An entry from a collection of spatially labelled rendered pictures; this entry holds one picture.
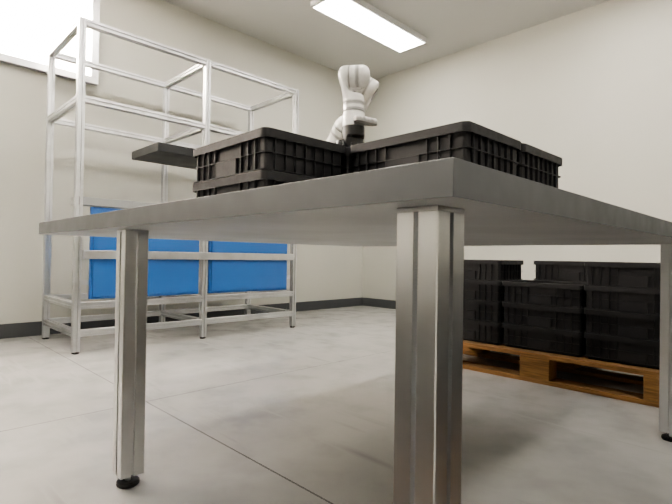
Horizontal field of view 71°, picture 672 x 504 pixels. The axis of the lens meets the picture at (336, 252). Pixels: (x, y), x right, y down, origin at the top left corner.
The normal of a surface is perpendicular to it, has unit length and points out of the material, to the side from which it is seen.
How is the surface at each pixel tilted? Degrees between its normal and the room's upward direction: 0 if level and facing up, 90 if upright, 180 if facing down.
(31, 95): 90
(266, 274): 90
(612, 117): 90
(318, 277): 90
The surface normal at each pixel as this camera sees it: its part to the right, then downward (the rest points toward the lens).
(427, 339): -0.71, -0.02
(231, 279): 0.70, 0.00
